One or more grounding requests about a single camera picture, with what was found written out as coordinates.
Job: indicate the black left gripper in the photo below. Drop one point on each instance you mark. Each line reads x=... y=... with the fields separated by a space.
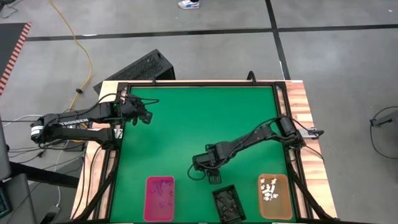
x=130 y=109

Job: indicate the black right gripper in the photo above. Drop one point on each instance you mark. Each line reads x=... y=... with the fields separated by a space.
x=205 y=161

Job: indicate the black slotted plastic basket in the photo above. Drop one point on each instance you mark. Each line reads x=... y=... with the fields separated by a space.
x=237 y=202

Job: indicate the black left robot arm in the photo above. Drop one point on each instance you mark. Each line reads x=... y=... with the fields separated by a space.
x=93 y=114

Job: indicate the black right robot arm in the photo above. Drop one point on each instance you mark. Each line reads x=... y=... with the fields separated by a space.
x=248 y=137

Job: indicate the green table mat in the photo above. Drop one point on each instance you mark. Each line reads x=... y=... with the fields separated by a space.
x=186 y=109

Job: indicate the black perforated computer case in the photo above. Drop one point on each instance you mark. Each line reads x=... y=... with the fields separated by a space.
x=140 y=67

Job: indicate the orange plastic bin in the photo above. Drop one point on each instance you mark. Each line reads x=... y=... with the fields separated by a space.
x=280 y=208

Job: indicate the pink plastic bin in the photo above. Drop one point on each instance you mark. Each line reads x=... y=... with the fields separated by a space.
x=149 y=214

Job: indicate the black power adapter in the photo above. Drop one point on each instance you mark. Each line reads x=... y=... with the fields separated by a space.
x=74 y=147

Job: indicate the black floor beam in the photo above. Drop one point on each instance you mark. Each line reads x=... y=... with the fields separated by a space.
x=46 y=175

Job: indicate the wooden table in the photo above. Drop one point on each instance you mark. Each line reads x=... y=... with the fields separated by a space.
x=298 y=96

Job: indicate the person's white shoe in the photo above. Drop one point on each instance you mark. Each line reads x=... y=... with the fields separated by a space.
x=188 y=4

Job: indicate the gray monitor back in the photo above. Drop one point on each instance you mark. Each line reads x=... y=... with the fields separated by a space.
x=3 y=149

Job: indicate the black orange-striped floor mat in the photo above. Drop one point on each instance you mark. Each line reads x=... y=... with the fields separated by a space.
x=9 y=40

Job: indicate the small display screen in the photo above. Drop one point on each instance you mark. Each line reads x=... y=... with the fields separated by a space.
x=3 y=202

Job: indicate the black frame bracket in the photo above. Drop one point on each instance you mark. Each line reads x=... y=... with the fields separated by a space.
x=153 y=80

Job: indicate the black aluminium table frame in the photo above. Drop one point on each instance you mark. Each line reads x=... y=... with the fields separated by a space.
x=202 y=84

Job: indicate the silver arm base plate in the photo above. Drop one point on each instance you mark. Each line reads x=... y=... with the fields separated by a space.
x=308 y=133

